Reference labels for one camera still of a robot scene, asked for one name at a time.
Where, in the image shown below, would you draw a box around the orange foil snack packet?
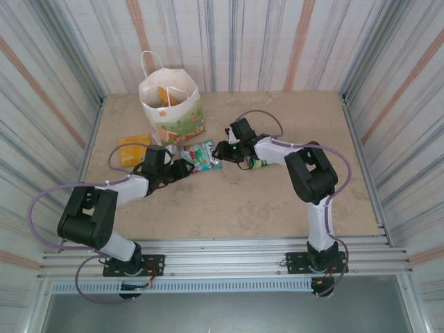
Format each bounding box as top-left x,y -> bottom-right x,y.
157,85 -> 182,108

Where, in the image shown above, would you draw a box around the yellow snack packet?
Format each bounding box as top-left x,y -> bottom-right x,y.
117,135 -> 152,167

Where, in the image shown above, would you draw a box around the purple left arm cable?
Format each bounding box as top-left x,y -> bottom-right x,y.
27,144 -> 148,253

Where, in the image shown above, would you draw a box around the slotted grey cable duct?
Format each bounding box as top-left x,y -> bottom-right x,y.
50,279 -> 314,294

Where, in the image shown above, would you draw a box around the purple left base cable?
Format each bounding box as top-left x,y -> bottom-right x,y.
76,257 -> 138,305

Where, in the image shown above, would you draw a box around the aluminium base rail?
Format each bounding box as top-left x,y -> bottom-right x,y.
36,235 -> 416,281

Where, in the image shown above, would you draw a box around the small green packet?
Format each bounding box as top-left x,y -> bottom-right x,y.
248,156 -> 270,171

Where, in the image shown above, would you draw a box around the aluminium side frame rail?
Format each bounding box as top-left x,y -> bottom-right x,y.
340,92 -> 395,248
78,96 -> 107,185

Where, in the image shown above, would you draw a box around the white paper gift bag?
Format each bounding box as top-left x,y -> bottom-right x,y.
138,51 -> 207,147

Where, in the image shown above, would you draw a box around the teal Fox's mint candy bag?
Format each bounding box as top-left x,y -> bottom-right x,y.
179,139 -> 223,173

